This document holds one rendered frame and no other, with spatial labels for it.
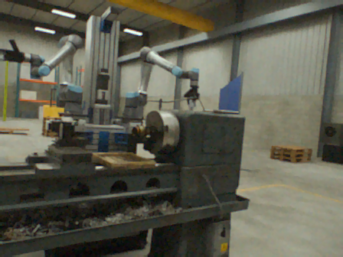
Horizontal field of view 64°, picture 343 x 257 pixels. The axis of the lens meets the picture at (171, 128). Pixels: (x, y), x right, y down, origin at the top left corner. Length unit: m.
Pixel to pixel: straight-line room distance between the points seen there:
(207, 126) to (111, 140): 0.88
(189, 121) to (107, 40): 1.18
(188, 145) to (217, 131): 0.28
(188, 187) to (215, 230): 0.41
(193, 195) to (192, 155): 0.29
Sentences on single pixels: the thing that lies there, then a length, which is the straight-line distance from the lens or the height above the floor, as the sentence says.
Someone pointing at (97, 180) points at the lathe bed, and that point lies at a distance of 1.66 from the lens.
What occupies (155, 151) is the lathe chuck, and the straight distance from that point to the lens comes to 1.90.
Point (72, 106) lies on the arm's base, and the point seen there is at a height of 1.21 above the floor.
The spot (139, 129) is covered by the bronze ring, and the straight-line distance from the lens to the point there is 1.85.
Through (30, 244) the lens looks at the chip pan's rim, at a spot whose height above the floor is 0.56.
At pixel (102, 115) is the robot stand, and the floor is 1.15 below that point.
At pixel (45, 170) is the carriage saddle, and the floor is 0.89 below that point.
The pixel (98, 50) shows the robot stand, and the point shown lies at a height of 1.73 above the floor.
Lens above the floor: 1.22
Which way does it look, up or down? 3 degrees down
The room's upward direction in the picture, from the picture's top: 5 degrees clockwise
